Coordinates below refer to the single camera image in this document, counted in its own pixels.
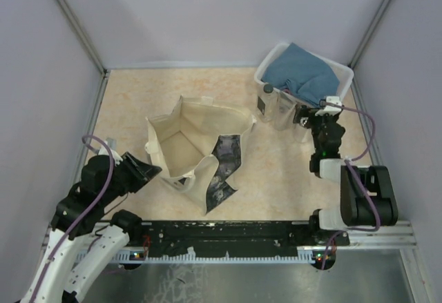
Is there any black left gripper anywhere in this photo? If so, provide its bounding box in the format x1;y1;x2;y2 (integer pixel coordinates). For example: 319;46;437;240
100;150;162;205

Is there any clear square bottle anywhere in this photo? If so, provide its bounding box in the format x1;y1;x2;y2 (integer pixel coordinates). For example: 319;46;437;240
256;84;278;122

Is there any cream canvas tote bag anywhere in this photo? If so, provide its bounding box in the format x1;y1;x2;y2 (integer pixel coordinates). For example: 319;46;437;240
144;97;256;215

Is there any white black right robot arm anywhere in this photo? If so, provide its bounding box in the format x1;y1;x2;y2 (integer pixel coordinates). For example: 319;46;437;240
293;104;398;245

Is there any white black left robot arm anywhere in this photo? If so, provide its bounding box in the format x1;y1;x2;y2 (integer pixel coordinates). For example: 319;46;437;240
22;152;162;302

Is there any white plastic basket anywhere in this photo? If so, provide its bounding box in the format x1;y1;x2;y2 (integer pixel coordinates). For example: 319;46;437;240
254;43;354;107

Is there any blue folded towel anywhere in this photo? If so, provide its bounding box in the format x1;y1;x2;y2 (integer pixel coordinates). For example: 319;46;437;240
261;43;340;106

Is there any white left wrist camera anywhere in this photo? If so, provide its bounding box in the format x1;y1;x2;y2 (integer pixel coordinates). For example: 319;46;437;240
98;137;123;165

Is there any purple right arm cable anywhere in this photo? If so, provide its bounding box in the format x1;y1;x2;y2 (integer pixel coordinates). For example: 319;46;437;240
319;104;383;271

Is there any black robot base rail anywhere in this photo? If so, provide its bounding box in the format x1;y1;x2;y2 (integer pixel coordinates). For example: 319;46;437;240
111;220;349;269

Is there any aluminium frame rail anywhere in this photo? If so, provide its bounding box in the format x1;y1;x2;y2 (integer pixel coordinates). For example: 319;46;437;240
37;0;106;75

